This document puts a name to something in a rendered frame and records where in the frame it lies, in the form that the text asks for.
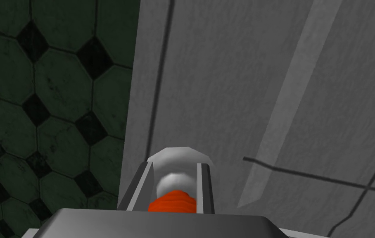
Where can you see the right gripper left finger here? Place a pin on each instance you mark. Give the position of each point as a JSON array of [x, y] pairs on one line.
[[138, 190]]

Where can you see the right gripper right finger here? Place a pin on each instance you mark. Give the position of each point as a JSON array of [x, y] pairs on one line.
[[204, 188]]

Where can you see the white and orange knob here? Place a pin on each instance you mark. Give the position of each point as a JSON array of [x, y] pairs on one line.
[[176, 188]]

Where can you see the grey door leaf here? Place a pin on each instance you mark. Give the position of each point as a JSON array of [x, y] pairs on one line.
[[266, 99]]

